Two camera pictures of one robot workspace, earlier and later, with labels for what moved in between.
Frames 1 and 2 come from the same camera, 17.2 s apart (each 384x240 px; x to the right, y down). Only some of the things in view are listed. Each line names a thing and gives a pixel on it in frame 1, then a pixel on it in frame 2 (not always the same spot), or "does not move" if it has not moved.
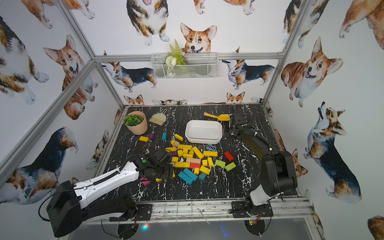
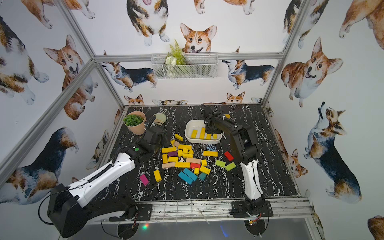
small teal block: [202, 176] does not move
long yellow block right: [211, 153] does not move
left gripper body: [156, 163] -> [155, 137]
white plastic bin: [204, 131] does not move
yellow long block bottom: [182, 164] does not move
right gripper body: [232, 128] -> [211, 130]
